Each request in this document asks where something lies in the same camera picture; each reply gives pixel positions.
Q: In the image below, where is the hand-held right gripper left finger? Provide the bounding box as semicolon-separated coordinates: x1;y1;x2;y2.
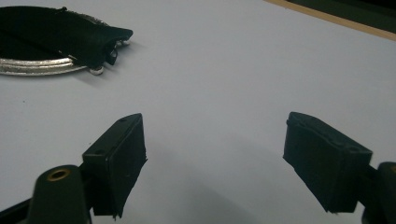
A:
81;113;149;219

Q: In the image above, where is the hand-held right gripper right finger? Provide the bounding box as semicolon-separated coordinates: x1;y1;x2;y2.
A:
282;111;374;215

